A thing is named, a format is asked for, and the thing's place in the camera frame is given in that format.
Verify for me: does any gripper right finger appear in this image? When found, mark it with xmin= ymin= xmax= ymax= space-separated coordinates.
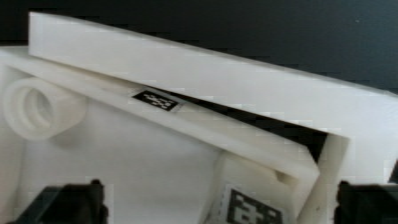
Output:
xmin=334 ymin=181 xmax=398 ymax=224

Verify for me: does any white square table top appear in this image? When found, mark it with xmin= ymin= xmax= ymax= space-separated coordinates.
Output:
xmin=0 ymin=47 xmax=346 ymax=224

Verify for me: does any white U-shaped fence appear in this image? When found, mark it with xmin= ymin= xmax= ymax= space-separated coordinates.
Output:
xmin=28 ymin=12 xmax=398 ymax=183

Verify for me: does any white table leg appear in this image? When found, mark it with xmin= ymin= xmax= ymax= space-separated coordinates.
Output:
xmin=201 ymin=154 xmax=296 ymax=224

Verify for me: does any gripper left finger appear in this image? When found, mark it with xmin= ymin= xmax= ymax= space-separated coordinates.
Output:
xmin=10 ymin=179 xmax=108 ymax=224

